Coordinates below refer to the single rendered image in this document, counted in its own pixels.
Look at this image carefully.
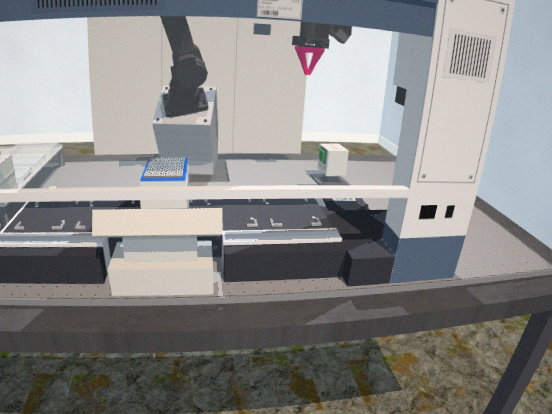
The dark grey rectangular plate with label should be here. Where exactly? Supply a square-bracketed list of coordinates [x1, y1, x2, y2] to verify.
[323, 198, 370, 211]

